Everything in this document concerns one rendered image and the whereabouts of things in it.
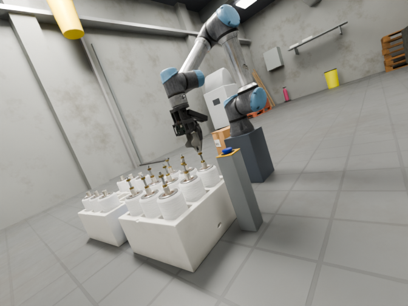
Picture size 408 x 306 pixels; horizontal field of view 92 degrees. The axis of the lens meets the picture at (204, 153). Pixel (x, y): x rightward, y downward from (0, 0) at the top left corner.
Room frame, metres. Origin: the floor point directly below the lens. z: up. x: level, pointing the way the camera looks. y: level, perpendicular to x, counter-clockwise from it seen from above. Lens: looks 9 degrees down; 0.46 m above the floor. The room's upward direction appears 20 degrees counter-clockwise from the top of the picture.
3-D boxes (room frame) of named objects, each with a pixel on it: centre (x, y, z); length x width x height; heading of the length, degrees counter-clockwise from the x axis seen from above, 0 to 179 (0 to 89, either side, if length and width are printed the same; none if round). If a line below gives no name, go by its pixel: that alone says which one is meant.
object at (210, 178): (0.86, 0.02, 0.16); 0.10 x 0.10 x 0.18
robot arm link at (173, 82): (0.86, 0.02, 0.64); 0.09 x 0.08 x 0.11; 124
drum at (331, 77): (6.60, -4.87, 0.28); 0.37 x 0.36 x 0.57; 46
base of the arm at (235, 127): (1.21, -0.27, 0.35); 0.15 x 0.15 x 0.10
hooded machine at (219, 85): (5.58, -1.02, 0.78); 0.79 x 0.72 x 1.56; 136
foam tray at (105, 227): (1.20, 0.59, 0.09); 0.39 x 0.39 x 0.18; 50
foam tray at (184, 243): (0.85, 0.18, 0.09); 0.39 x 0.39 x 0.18; 49
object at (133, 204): (0.84, 0.35, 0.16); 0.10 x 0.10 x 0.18
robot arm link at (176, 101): (0.85, 0.03, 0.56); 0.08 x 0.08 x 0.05
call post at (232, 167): (0.72, -0.08, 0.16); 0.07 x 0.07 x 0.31; 49
